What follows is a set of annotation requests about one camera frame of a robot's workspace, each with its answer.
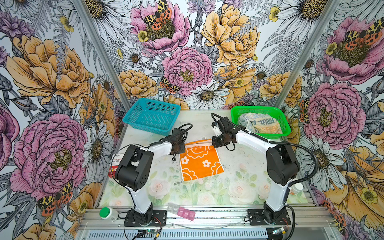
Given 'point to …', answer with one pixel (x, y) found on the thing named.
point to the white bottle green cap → (108, 213)
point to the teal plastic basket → (155, 116)
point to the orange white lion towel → (200, 160)
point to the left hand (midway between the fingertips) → (178, 151)
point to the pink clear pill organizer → (181, 211)
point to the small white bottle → (296, 188)
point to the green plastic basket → (279, 113)
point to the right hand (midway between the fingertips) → (214, 147)
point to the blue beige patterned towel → (260, 123)
